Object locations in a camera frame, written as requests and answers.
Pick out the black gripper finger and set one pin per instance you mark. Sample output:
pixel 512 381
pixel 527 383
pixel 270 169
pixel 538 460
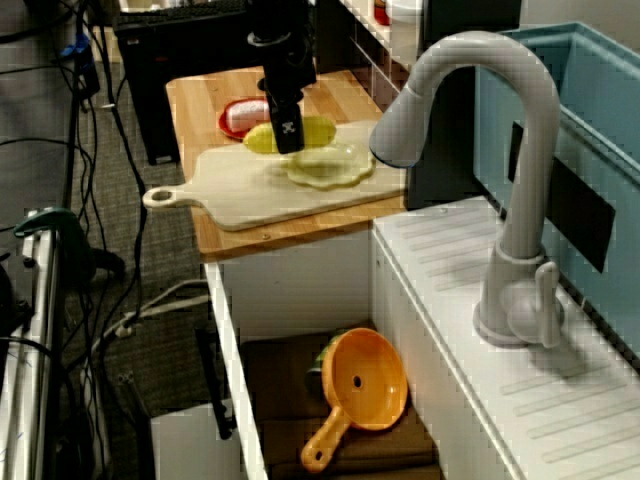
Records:
pixel 288 130

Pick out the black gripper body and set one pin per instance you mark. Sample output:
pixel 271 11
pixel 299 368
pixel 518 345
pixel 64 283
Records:
pixel 290 70

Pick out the yellow toy corn cob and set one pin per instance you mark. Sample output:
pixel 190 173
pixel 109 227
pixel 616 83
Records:
pixel 317 132

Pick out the white red-rind toy cheese wedge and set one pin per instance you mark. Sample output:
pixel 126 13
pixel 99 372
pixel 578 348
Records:
pixel 247 115

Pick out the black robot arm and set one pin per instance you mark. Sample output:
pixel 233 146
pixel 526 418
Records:
pixel 280 17

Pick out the cream scalloped plate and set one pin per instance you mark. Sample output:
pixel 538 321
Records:
pixel 330 172

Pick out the red round plate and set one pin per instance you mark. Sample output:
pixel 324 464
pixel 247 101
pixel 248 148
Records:
pixel 227 127

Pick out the light wooden cutting board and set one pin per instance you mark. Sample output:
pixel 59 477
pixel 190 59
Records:
pixel 260 207

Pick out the dark tile backsplash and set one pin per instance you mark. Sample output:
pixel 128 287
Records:
pixel 375 75

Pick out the black mesh crate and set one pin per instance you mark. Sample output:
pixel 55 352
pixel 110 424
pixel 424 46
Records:
pixel 200 75

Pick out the bamboo wooden countertop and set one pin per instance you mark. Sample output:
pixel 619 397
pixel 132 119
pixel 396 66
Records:
pixel 200 110

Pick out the red orange sauce bottle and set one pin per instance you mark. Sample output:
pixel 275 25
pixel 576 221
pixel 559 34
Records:
pixel 382 12

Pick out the white plastic cup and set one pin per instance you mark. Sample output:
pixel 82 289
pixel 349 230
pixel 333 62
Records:
pixel 405 30

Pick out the blue tape piece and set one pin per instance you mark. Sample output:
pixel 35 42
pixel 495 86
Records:
pixel 75 47

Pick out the white toy sink unit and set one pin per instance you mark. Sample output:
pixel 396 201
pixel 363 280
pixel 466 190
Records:
pixel 425 300

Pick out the green toy vegetable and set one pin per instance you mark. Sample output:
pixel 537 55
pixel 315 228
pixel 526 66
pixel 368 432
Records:
pixel 316 367

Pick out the grey toy faucet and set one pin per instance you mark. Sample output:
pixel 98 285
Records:
pixel 537 125

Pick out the orange plastic strainer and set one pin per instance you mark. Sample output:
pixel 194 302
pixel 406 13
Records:
pixel 365 385

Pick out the teal plastic bin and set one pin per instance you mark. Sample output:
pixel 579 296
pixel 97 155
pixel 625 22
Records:
pixel 600 100

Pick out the black bulky device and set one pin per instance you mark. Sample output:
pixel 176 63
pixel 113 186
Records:
pixel 10 300

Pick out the white toy kitchen cabinet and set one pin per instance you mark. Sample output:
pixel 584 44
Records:
pixel 190 445

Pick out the white metal frame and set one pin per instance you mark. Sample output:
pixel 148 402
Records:
pixel 30 350

